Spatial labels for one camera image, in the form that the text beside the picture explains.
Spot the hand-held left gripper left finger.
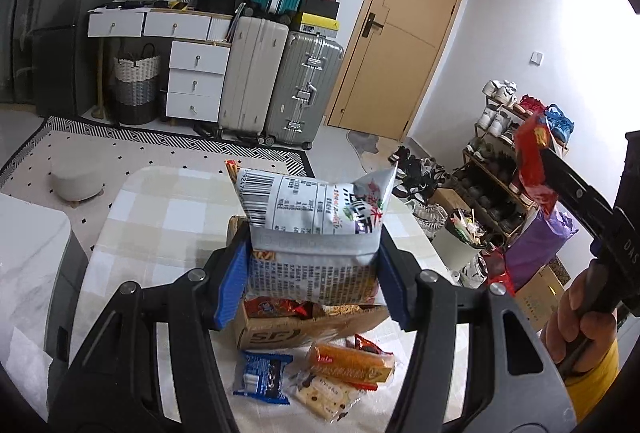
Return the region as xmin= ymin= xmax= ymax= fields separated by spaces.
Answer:
xmin=50 ymin=237 xmax=251 ymax=433

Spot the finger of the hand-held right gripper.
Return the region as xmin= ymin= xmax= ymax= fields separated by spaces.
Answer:
xmin=542 ymin=148 xmax=621 ymax=239

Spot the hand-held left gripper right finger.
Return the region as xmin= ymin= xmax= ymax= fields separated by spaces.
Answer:
xmin=377 ymin=237 xmax=578 ymax=433

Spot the plain red snack packet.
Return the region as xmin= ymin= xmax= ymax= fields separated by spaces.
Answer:
xmin=514 ymin=115 xmax=559 ymax=214

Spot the small red snack packet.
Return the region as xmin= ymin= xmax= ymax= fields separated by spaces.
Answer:
xmin=354 ymin=334 xmax=394 ymax=357

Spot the orange biscuit packet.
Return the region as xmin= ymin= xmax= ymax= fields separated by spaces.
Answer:
xmin=304 ymin=343 xmax=396 ymax=390

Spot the white orange snack bag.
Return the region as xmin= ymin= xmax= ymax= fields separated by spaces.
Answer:
xmin=234 ymin=163 xmax=399 ymax=307

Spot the blue cookie packet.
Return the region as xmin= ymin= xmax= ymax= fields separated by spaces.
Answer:
xmin=233 ymin=350 xmax=294 ymax=405

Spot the clear chocolate chip cookie packet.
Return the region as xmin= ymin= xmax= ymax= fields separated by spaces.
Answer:
xmin=287 ymin=373 xmax=367 ymax=424

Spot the person's right forearm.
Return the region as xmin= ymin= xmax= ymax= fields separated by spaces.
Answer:
xmin=565 ymin=338 xmax=622 ymax=420

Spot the person's right hand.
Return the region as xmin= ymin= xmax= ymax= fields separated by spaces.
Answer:
xmin=542 ymin=270 xmax=619 ymax=378

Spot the purple bag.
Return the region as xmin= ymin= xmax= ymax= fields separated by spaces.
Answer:
xmin=505 ymin=208 xmax=579 ymax=290

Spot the white trash bin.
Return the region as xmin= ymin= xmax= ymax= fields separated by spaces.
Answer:
xmin=434 ymin=208 xmax=484 ymax=272

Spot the large cardboard box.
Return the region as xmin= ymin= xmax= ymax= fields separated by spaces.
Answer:
xmin=515 ymin=258 xmax=569 ymax=332

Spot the red bag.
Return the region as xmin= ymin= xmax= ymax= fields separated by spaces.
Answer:
xmin=481 ymin=248 xmax=517 ymax=297

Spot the small cardboard box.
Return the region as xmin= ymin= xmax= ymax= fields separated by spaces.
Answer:
xmin=430 ymin=188 xmax=472 ymax=214

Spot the pile of loose sneakers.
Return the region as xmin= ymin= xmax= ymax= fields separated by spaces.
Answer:
xmin=387 ymin=145 xmax=452 ymax=234

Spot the wooden shoe rack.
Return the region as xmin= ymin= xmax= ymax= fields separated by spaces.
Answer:
xmin=462 ymin=93 xmax=572 ymax=255

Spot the patterned rug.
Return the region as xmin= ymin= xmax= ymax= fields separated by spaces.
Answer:
xmin=0 ymin=115 xmax=317 ymax=214

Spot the grey door mat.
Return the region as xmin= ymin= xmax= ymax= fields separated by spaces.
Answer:
xmin=347 ymin=130 xmax=382 ymax=159

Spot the white stool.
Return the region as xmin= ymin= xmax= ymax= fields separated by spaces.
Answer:
xmin=48 ymin=168 xmax=104 ymax=209

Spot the white marble side table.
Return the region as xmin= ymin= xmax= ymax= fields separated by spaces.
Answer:
xmin=0 ymin=193 xmax=92 ymax=414

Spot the white suitcase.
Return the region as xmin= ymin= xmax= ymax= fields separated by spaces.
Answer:
xmin=218 ymin=15 xmax=290 ymax=140

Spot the silver suitcase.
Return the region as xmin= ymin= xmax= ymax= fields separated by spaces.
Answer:
xmin=264 ymin=31 xmax=345 ymax=150

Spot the woven laundry basket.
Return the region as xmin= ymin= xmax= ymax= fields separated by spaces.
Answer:
xmin=112 ymin=44 xmax=161 ymax=126

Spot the white tissue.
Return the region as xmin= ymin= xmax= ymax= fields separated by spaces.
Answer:
xmin=0 ymin=328 xmax=57 ymax=395

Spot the white desk with drawers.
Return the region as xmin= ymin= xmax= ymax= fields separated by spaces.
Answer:
xmin=87 ymin=8 xmax=234 ymax=124

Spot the wooden door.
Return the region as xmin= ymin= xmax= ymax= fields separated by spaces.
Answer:
xmin=325 ymin=0 xmax=474 ymax=142

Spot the plain black shoe box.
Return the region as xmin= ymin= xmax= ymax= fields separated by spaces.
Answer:
xmin=298 ymin=0 xmax=341 ymax=19

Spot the grey refrigerator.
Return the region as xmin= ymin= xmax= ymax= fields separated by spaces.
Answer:
xmin=32 ymin=0 xmax=137 ymax=120

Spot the dark glass cabinet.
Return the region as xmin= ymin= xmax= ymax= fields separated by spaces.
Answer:
xmin=0 ymin=0 xmax=42 ymax=104

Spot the dark door handle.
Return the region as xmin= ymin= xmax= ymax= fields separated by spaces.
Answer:
xmin=361 ymin=13 xmax=384 ymax=39

